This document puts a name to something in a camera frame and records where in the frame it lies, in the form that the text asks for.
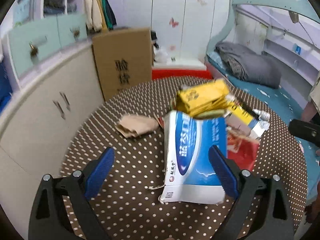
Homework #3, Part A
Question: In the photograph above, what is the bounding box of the blue white toothpaste box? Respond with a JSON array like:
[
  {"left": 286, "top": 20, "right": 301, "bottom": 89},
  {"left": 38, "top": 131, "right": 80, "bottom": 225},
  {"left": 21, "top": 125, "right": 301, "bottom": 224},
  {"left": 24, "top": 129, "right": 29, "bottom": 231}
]
[{"left": 159, "top": 111, "right": 227, "bottom": 204}]

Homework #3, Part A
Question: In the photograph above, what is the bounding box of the lilac shelf cabinet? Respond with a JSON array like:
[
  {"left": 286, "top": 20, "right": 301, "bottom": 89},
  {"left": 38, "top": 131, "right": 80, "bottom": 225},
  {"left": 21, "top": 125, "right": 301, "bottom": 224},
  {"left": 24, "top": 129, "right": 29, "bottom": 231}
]
[{"left": 1, "top": 0, "right": 87, "bottom": 90}]

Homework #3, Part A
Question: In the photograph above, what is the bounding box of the teal quilted mattress cover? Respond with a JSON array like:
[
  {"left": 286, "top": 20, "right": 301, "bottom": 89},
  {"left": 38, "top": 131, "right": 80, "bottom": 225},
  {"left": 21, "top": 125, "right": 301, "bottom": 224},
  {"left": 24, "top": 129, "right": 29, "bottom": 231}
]
[{"left": 206, "top": 52, "right": 319, "bottom": 202}]

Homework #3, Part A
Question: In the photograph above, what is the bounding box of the cream base cabinet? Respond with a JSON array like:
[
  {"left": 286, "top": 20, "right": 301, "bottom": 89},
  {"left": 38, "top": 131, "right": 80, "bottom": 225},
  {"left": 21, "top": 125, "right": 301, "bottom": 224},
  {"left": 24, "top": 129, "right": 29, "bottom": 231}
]
[{"left": 1, "top": 44, "right": 103, "bottom": 239}]

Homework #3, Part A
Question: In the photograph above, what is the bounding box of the red storage bench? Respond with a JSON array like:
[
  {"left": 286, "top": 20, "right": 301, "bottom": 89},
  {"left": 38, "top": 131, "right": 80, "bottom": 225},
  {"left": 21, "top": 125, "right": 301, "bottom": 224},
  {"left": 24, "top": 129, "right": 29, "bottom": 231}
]
[{"left": 152, "top": 69, "right": 213, "bottom": 80}]

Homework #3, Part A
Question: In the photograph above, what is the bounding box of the yellow packaging box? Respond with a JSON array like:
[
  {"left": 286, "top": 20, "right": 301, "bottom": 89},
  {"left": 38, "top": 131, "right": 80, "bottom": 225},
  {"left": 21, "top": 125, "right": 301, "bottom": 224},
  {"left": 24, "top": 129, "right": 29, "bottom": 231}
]
[{"left": 170, "top": 79, "right": 270, "bottom": 139}]

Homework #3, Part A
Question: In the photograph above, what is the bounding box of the rolled grey duvet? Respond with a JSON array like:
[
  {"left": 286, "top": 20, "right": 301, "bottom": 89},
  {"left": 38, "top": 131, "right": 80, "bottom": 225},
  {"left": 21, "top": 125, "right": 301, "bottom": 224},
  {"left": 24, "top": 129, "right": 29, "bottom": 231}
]
[{"left": 216, "top": 42, "right": 281, "bottom": 89}]

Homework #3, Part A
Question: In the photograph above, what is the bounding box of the hanging jackets row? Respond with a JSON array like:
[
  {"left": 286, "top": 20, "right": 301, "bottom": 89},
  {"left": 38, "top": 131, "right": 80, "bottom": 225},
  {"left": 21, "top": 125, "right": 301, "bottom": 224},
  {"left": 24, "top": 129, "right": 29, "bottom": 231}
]
[{"left": 83, "top": 0, "right": 117, "bottom": 33}]

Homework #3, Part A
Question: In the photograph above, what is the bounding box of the beige paper bag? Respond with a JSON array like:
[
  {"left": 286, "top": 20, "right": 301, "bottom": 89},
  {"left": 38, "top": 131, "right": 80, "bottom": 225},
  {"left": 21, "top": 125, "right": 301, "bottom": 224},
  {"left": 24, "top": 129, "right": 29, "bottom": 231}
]
[{"left": 116, "top": 114, "right": 164, "bottom": 138}]

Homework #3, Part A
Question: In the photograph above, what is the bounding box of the large brown cardboard box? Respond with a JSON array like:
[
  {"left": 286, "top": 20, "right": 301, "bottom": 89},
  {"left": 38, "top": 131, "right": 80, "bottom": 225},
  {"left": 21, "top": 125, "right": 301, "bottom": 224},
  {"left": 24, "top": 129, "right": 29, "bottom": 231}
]
[{"left": 92, "top": 28, "right": 153, "bottom": 101}]

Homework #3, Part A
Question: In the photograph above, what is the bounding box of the small white bottle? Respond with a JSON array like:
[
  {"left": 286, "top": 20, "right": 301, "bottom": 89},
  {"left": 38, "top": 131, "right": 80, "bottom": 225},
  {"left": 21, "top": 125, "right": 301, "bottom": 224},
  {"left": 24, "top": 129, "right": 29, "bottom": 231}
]
[{"left": 253, "top": 109, "right": 271, "bottom": 122}]

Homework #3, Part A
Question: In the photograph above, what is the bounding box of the red paper packet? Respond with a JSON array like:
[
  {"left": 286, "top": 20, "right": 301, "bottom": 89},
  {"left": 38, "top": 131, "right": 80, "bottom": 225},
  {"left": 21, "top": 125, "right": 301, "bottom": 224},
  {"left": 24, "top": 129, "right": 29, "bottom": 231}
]
[{"left": 227, "top": 128, "right": 260, "bottom": 172}]

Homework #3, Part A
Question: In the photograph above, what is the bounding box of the white bag on bench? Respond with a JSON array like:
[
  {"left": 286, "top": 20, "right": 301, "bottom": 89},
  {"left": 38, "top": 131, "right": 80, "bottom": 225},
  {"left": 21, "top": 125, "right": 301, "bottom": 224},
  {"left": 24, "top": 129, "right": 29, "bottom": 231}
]
[{"left": 154, "top": 48, "right": 170, "bottom": 63}]

